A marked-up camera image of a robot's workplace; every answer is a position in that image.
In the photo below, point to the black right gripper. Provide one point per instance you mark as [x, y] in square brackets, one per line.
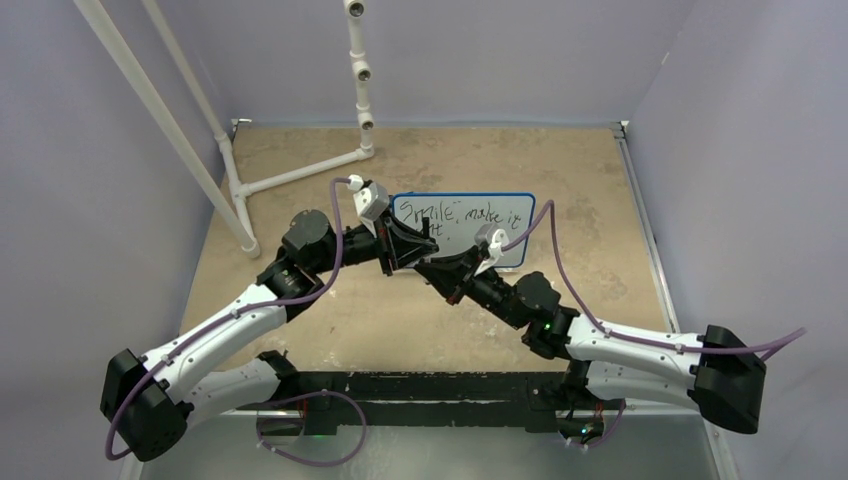
[449, 272]

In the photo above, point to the blue framed whiteboard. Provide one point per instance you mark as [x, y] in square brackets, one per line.
[455, 217]

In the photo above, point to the white PVC pipe frame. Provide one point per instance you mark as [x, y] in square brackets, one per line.
[233, 209]

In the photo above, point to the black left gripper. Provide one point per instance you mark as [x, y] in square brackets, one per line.
[402, 246]

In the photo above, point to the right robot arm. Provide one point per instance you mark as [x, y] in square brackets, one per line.
[714, 373]

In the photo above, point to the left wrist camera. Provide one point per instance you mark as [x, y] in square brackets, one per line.
[371, 199]

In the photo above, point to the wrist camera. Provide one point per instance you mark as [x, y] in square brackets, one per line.
[490, 239]
[371, 199]

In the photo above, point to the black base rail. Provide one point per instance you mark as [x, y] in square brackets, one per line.
[537, 402]

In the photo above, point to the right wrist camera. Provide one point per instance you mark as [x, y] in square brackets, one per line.
[490, 239]

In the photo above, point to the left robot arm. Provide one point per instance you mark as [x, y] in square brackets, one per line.
[151, 400]

